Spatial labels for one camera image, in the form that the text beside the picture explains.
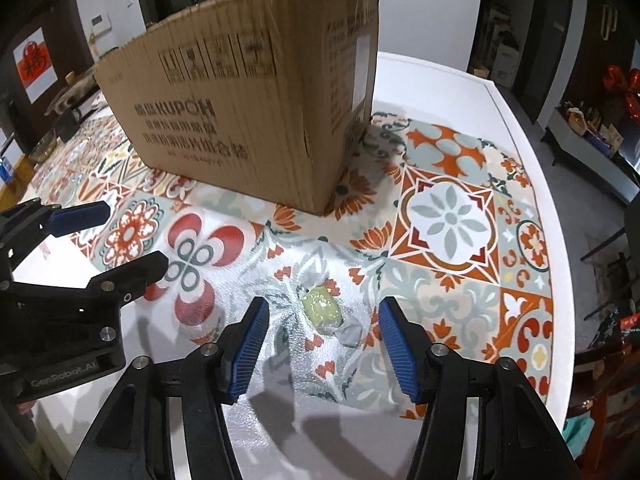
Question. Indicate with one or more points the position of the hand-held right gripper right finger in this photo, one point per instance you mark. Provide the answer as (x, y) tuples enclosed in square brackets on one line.
[(400, 350)]

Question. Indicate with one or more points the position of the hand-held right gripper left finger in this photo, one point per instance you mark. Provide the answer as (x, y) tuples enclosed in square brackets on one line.
[(247, 350)]

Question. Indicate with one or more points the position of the glass bowl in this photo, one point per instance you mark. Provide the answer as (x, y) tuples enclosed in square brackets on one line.
[(42, 147)]

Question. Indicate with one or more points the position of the black chair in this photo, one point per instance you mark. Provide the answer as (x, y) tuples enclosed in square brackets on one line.
[(610, 240)]

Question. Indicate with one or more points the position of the white wall intercom panel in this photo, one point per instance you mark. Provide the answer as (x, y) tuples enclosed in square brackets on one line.
[(102, 24)]

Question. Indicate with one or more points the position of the grey low bench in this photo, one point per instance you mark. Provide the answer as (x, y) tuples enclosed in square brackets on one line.
[(590, 160)]

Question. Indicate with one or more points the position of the dark brown door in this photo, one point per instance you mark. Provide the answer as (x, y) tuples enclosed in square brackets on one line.
[(65, 20)]

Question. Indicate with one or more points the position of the wooden chair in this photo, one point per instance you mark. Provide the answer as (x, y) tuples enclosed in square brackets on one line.
[(607, 375)]

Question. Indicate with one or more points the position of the black mug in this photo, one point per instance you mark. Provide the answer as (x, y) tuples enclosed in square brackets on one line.
[(70, 120)]

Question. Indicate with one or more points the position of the gift boxes pile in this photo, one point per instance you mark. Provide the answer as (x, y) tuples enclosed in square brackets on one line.
[(590, 127)]

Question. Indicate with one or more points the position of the hallway cardboard box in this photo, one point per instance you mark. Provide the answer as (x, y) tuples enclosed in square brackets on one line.
[(506, 65)]

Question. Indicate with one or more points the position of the small water bottle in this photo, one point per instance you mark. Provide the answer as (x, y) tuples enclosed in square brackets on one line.
[(7, 169)]

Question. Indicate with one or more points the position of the brown cardboard box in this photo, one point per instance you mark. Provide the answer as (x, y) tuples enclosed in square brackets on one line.
[(225, 110)]

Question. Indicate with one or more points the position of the metal cooking pan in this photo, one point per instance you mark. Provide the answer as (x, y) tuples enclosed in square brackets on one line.
[(75, 92)]

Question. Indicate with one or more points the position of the red foil balloons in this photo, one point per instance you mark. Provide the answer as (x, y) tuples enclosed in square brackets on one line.
[(622, 90)]

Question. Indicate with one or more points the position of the green candy clear wrapper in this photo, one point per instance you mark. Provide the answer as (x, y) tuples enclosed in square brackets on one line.
[(322, 307)]

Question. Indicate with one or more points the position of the white red door poster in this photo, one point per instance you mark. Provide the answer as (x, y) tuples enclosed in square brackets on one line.
[(35, 62)]

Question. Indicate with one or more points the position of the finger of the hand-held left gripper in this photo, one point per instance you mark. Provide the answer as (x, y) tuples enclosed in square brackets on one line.
[(80, 217), (135, 270)]

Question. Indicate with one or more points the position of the teal cloth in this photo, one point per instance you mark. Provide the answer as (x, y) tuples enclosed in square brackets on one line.
[(580, 435)]

